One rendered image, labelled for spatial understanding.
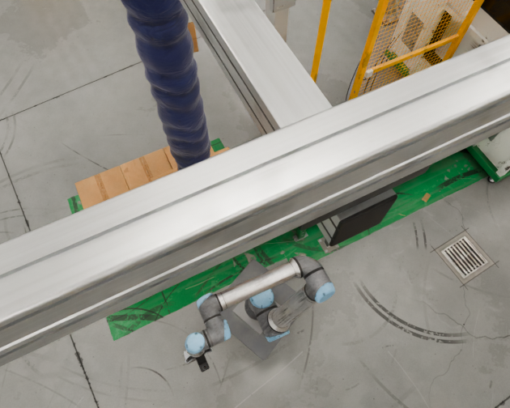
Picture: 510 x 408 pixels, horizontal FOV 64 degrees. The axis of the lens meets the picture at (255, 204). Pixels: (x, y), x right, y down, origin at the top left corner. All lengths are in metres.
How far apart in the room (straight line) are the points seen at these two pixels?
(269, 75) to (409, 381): 3.30
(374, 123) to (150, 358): 3.36
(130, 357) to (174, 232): 3.35
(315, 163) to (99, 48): 5.20
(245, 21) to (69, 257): 0.57
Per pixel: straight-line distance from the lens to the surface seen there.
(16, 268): 0.46
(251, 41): 0.80
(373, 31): 3.35
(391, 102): 0.52
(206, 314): 2.04
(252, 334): 2.87
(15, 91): 5.50
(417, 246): 4.11
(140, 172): 3.67
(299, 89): 0.73
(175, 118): 2.05
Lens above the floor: 3.59
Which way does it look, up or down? 64 degrees down
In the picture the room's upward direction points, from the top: straight up
